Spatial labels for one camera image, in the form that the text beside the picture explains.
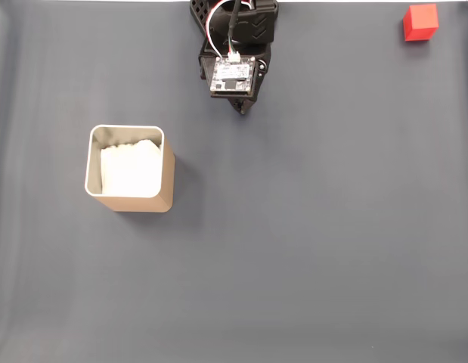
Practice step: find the tan square box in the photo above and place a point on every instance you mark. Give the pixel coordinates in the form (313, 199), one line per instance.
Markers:
(143, 202)

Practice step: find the red cube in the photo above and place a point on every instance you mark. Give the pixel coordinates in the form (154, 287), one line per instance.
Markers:
(420, 22)

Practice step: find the white paper padding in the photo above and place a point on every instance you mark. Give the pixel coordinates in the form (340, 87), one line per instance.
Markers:
(131, 170)

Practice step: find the dark blue-grey mat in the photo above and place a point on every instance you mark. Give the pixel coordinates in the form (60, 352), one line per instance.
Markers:
(294, 227)

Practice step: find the camera board in black mount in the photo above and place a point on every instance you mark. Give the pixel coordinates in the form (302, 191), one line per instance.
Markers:
(233, 75)

